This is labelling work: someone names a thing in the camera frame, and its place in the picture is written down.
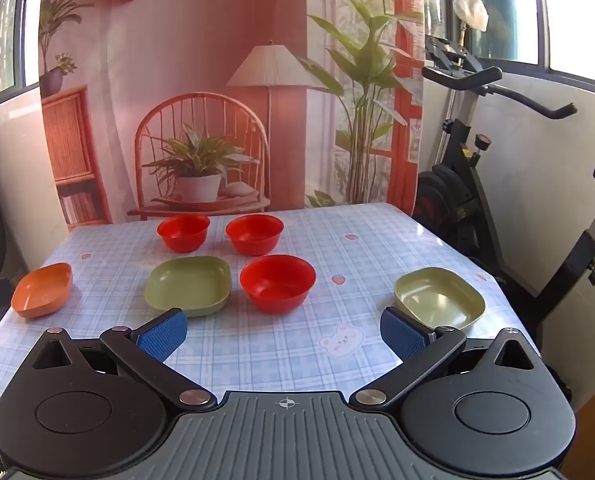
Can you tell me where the olive yellow square plate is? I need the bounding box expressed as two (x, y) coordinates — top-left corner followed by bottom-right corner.
(394, 267), (487, 332)

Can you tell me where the printed backdrop cloth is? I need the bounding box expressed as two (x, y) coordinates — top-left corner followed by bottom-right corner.
(38, 0), (425, 233)

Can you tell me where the orange square plate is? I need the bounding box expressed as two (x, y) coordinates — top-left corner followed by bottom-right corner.
(10, 262), (73, 320)

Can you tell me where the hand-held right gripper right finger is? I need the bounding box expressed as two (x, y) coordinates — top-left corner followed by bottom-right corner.
(350, 306), (539, 413)

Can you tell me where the white plastic bag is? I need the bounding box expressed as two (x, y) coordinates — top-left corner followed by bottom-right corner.
(452, 0), (491, 32)

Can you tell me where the blue checked tablecloth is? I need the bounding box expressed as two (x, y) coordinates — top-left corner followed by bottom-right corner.
(0, 202), (538, 413)

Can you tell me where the green square plate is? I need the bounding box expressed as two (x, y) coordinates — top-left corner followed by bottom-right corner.
(144, 255), (232, 317)

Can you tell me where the black exercise bike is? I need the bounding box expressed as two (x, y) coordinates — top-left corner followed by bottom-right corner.
(415, 35), (595, 406)

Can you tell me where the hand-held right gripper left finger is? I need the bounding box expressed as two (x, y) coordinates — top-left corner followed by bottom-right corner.
(30, 308), (218, 413)

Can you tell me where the red plastic bowl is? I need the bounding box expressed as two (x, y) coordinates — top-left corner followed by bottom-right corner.
(240, 254), (317, 314)
(157, 213), (211, 253)
(226, 214), (284, 257)

